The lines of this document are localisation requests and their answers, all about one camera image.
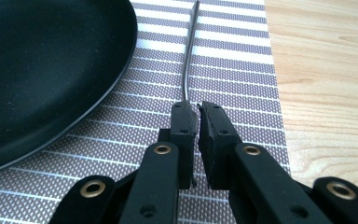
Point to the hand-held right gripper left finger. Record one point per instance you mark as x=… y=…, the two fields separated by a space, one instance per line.
x=186 y=149

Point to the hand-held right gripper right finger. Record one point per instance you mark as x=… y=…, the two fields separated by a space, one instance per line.
x=217 y=149

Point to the silver fork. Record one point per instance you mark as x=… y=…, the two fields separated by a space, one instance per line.
x=190 y=46

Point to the black plate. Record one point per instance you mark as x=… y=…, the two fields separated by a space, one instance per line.
x=43 y=77

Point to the striped woven placemat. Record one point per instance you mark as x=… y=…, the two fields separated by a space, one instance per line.
x=230 y=77

